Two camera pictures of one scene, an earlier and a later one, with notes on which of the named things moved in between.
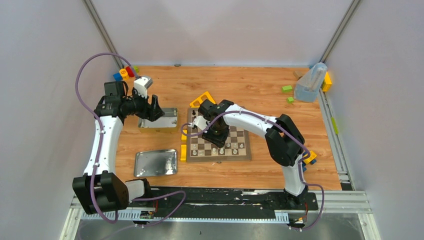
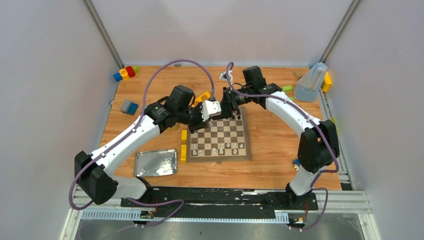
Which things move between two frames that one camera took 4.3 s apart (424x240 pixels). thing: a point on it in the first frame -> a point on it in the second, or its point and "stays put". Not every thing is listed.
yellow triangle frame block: (209, 97) stays put
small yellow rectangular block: (184, 138) stays put
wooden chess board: (237, 148) stays put
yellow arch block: (183, 152) stays put
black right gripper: (220, 141) -> (228, 103)
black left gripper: (151, 110) -> (198, 118)
